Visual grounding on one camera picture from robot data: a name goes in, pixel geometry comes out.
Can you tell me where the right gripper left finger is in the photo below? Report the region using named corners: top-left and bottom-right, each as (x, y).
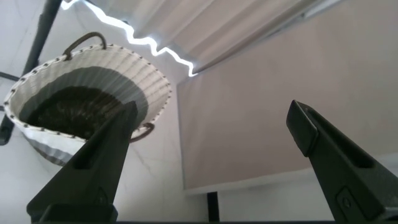
top-left (26, 100), bottom-right (139, 223)

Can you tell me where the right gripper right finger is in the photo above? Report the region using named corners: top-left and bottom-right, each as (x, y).
top-left (285, 100), bottom-right (398, 224)

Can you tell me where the white laundry basket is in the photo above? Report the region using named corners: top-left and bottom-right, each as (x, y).
top-left (2, 30), bottom-right (172, 167)

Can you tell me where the black clothes rack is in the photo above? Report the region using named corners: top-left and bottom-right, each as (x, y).
top-left (0, 0), bottom-right (63, 146)

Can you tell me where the white curtain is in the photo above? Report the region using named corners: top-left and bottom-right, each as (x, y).
top-left (86, 0), bottom-right (315, 68)

